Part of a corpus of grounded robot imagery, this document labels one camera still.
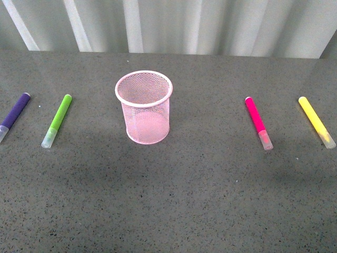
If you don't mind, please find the purple marker pen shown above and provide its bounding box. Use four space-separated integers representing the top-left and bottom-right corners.
1 92 31 142

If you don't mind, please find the pink marker pen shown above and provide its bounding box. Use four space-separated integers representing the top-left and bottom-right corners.
245 96 273 150

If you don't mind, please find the yellow marker pen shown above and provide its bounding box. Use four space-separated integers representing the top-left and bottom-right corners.
298 96 336 149

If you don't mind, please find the green marker pen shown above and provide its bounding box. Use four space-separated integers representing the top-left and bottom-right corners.
41 94 72 149

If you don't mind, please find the white pleated curtain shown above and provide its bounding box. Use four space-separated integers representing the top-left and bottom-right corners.
1 1 336 59

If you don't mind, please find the pink mesh pen cup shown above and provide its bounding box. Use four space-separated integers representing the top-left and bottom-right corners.
115 70 173 144

